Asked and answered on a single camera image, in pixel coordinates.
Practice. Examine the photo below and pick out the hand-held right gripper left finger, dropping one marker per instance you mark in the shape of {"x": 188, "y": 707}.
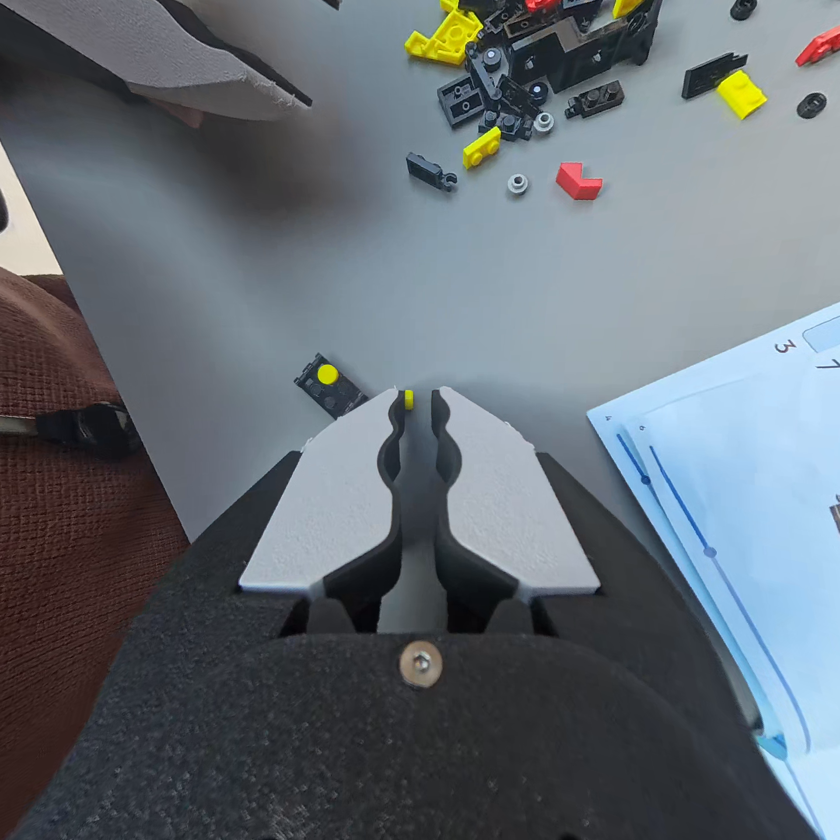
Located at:
{"x": 315, "y": 505}

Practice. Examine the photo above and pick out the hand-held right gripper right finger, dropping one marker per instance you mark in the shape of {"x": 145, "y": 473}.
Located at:
{"x": 515, "y": 505}

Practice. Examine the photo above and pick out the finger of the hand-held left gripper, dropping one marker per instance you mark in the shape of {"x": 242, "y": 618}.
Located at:
{"x": 151, "y": 59}

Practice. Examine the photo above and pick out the black and yellow brick assembly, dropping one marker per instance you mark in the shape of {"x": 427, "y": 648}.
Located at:
{"x": 328, "y": 387}

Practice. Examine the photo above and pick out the pile of toy bricks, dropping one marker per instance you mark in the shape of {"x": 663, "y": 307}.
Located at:
{"x": 558, "y": 46}

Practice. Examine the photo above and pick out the pale blue instruction booklet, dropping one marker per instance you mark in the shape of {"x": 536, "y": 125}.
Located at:
{"x": 728, "y": 499}

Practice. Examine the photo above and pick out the brown knit sweater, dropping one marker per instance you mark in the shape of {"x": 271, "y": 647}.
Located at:
{"x": 65, "y": 590}

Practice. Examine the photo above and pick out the black clip brick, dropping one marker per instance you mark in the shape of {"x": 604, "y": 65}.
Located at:
{"x": 428, "y": 170}

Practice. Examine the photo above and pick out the red corner brick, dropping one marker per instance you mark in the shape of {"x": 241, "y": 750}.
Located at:
{"x": 576, "y": 182}

